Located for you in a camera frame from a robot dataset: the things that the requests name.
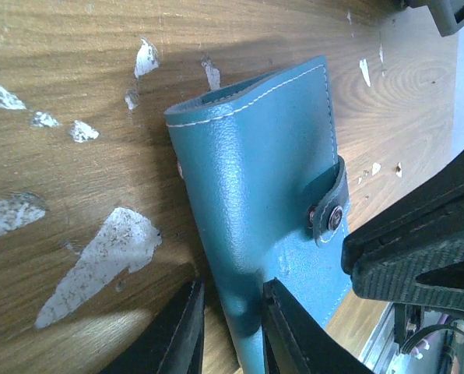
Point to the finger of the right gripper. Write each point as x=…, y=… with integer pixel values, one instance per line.
x=413, y=252

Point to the blue leather card holder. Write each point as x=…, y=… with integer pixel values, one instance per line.
x=268, y=192

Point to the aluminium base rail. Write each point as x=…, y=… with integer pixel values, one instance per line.
x=380, y=347

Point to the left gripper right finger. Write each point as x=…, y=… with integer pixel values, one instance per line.
x=294, y=342

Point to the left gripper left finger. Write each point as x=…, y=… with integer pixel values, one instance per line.
x=174, y=341

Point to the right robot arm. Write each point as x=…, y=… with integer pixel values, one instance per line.
x=439, y=326

